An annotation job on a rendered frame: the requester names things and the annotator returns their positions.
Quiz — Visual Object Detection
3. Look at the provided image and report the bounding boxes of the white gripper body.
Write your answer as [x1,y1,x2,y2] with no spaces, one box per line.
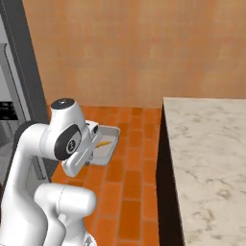
[61,132,104,178]

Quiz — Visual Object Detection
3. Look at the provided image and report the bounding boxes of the grey food container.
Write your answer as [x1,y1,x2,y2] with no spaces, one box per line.
[86,125,122,167]

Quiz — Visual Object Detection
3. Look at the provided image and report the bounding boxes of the orange food piece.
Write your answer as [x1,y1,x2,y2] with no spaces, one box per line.
[95,140,113,149]

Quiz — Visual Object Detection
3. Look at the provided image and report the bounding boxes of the dark grey fridge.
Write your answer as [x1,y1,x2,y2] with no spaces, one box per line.
[0,0,61,193]

